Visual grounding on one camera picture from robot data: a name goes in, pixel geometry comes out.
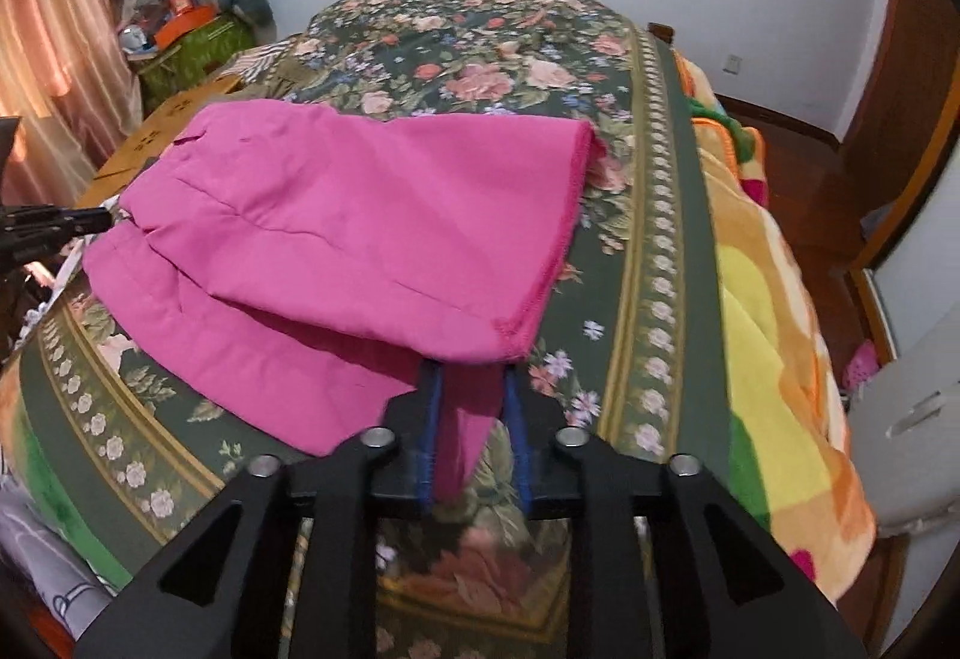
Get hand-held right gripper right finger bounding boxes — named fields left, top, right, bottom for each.
left=502, top=365, right=865, bottom=659

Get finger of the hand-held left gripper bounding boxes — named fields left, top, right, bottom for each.
left=0, top=204, right=114, bottom=268

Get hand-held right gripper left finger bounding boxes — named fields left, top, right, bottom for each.
left=75, top=357, right=445, bottom=659

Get pink pants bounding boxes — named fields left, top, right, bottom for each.
left=81, top=102, right=610, bottom=507

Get pink striped curtain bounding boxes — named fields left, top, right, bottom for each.
left=0, top=0, right=145, bottom=210

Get brown cardboard box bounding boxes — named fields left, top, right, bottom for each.
left=75, top=63, right=245, bottom=210

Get green storage box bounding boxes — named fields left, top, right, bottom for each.
left=133, top=14, right=256, bottom=115

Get orange box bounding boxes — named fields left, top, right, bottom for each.
left=154, top=0, right=220, bottom=49

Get orange yellow fleece blanket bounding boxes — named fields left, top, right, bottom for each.
left=671, top=48, right=878, bottom=604

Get white patterned cloth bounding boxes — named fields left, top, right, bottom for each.
left=0, top=456, right=121, bottom=641

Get pink slipper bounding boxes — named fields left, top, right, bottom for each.
left=841, top=339, right=880, bottom=390

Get green floral bedspread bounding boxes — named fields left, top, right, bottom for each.
left=16, top=0, right=732, bottom=659

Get grey plastic stool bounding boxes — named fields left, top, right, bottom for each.
left=846, top=359, right=960, bottom=540

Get brown wooden door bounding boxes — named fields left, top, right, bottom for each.
left=838, top=0, right=960, bottom=270

